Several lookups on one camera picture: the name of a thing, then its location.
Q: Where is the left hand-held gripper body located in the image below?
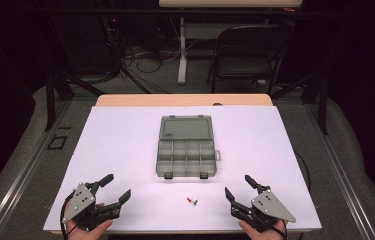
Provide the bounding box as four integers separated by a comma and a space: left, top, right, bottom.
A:
61, 181, 118, 232

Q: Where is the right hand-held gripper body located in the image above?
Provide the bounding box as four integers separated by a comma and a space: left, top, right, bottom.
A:
230, 185, 297, 233

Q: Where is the grey plastic organizer box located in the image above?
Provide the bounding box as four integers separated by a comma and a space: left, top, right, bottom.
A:
155, 114, 222, 180

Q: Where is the person's right hand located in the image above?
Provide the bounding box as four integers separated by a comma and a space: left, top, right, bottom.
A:
238, 218, 288, 240

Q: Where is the person's left hand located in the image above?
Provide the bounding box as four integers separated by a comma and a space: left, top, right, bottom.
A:
64, 201, 114, 240

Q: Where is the white table board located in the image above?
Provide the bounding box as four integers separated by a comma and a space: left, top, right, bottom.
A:
43, 105, 323, 232

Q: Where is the black metal stand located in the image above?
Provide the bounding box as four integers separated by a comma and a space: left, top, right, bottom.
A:
43, 70, 105, 132
269, 70, 330, 136

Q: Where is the wooden table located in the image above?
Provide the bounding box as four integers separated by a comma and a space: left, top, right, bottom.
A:
50, 93, 309, 236

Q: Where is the black folding chair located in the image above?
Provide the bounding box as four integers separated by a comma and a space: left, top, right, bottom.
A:
207, 23, 293, 95

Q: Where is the dark equipment cabinet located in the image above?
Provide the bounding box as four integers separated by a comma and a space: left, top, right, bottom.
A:
53, 13, 121, 77

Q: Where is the beige desk top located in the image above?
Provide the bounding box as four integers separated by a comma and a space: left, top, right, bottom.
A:
158, 0, 305, 9

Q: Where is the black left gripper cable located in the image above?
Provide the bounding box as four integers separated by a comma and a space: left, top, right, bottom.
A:
59, 190, 76, 240

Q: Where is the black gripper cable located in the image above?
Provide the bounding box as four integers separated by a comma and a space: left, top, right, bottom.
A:
59, 190, 76, 240
276, 219, 289, 240

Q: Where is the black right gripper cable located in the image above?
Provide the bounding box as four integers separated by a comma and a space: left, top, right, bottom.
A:
276, 219, 289, 240

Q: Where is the black cable beside table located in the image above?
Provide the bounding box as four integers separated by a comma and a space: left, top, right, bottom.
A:
294, 151, 313, 196

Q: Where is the aluminium floor rail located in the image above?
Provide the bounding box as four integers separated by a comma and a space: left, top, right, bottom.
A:
303, 103, 375, 240
0, 99, 73, 240

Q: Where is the tangle of floor cables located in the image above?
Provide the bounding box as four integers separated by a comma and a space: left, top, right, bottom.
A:
120, 41, 179, 75

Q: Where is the white desk frame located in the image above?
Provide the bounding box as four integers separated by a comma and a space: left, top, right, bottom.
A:
177, 17, 271, 86

